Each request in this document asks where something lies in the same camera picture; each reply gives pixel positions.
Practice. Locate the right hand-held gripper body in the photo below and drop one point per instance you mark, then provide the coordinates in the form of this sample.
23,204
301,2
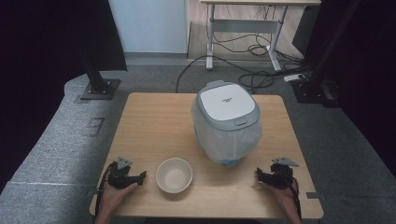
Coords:
281,175

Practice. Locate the beige paper bowl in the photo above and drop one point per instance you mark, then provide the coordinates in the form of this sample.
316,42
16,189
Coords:
174,175

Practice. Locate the white power strip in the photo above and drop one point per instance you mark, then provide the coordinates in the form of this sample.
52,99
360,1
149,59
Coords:
294,77

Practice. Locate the white-legged wooden desk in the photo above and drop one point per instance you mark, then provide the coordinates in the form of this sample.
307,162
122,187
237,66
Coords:
246,26

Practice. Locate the person's right hand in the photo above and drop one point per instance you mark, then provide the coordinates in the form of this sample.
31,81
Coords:
283,196

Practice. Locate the black curtain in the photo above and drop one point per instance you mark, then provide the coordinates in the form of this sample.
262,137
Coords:
46,46
367,62

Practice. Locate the black metal stand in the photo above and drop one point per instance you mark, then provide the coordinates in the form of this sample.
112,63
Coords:
314,87
98,81

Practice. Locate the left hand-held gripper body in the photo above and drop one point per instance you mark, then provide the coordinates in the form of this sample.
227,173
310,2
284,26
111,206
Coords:
120,177

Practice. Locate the person's left hand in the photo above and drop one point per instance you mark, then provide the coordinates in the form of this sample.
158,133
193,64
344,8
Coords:
113,196

